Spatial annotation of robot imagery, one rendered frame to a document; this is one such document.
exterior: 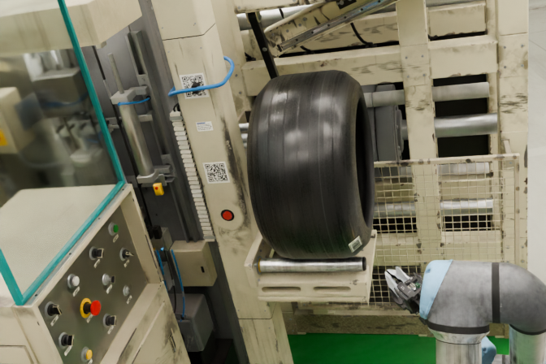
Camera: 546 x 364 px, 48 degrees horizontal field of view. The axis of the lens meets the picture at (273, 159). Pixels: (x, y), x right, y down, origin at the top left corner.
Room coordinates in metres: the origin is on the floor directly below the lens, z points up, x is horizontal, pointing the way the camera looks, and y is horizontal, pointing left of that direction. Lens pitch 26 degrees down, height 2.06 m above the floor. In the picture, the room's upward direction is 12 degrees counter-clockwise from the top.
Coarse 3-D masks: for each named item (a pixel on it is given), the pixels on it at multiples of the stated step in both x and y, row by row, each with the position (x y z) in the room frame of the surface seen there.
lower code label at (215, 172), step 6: (204, 162) 1.71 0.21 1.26; (210, 162) 1.71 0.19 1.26; (216, 162) 1.70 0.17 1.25; (222, 162) 1.69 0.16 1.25; (204, 168) 1.71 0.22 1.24; (210, 168) 1.71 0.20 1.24; (216, 168) 1.70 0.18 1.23; (222, 168) 1.70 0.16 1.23; (210, 174) 1.71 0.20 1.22; (216, 174) 1.70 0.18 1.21; (222, 174) 1.70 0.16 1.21; (210, 180) 1.71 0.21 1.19; (216, 180) 1.70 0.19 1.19; (222, 180) 1.70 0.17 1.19; (228, 180) 1.69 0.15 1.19
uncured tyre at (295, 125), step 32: (288, 96) 1.61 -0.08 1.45; (320, 96) 1.57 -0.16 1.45; (352, 96) 1.61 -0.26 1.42; (256, 128) 1.56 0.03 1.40; (288, 128) 1.52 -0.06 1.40; (320, 128) 1.48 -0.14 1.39; (352, 128) 1.52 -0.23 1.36; (256, 160) 1.50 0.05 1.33; (288, 160) 1.46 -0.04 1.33; (320, 160) 1.43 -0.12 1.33; (352, 160) 1.46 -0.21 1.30; (256, 192) 1.48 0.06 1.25; (288, 192) 1.43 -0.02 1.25; (320, 192) 1.40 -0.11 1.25; (352, 192) 1.41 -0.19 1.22; (288, 224) 1.43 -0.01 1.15; (320, 224) 1.40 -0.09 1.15; (352, 224) 1.41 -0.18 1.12; (288, 256) 1.50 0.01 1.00; (320, 256) 1.48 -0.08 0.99; (352, 256) 1.50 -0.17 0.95
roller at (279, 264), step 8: (264, 264) 1.60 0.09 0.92; (272, 264) 1.59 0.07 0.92; (280, 264) 1.58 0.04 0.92; (288, 264) 1.58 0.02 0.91; (296, 264) 1.57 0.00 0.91; (304, 264) 1.56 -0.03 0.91; (312, 264) 1.55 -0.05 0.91; (320, 264) 1.54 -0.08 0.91; (328, 264) 1.54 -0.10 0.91; (336, 264) 1.53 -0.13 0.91; (344, 264) 1.52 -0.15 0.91; (352, 264) 1.51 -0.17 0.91; (360, 264) 1.50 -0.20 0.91
